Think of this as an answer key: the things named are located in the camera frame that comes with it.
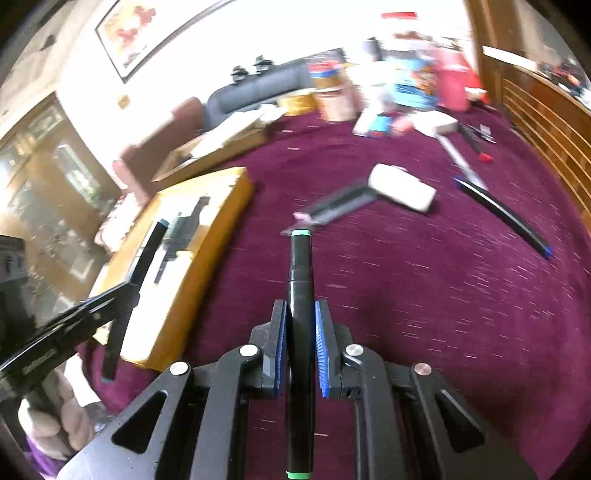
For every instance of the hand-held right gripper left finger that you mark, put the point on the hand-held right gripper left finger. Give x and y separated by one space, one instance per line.
279 346

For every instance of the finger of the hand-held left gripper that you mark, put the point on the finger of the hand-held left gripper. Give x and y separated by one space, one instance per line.
92 314

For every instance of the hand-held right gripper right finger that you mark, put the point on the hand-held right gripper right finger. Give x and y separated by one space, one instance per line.
322 346

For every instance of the green-capped black marker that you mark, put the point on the green-capped black marker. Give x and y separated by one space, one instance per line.
300 277

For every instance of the yellow box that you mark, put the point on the yellow box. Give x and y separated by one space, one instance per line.
217 203

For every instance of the person's left hand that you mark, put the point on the person's left hand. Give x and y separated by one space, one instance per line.
51 415

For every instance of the glass-door wooden cabinet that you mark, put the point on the glass-door wooden cabinet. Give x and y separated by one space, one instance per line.
51 194

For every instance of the pink-capped black marker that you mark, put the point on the pink-capped black marker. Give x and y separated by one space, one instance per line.
341 203

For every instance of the plain white paper cup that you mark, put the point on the plain white paper cup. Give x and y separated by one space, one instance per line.
401 187

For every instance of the brown chair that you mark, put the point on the brown chair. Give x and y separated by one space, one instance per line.
157 138

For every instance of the cardboard box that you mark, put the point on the cardboard box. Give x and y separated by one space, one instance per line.
217 143

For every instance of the blue-capped black marker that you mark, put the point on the blue-capped black marker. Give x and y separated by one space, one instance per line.
503 212

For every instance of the white pen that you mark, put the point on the white pen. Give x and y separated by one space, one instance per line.
459 159

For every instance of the pink eraser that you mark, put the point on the pink eraser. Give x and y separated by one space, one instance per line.
400 125

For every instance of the clear plastic container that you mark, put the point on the clear plastic container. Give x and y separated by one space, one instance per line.
337 104

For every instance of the white rectangular box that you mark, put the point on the white rectangular box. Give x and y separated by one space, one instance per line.
434 123

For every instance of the red-capped black marker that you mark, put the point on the red-capped black marker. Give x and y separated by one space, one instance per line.
475 145

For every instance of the dark grey sofa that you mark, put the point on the dark grey sofa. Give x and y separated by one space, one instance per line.
258 92

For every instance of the white labelled bottle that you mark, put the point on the white labelled bottle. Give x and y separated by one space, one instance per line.
377 87

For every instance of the silver nail clipper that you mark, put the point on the silver nail clipper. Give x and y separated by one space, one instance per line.
485 133

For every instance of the toothpick box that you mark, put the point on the toothpick box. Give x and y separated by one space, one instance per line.
328 74

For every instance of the black ornament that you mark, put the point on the black ornament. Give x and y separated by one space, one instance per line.
240 74
263 64

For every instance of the cartoon label plastic jar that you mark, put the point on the cartoon label plastic jar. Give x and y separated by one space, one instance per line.
413 74

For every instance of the pink bottle with knitted sleeve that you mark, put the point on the pink bottle with knitted sleeve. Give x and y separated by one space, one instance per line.
452 78

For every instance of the wooden brick-pattern counter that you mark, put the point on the wooden brick-pattern counter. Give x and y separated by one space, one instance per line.
545 120

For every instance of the white flat board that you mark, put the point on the white flat board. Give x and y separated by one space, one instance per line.
508 56

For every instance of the framed wall picture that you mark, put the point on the framed wall picture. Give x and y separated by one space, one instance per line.
147 32

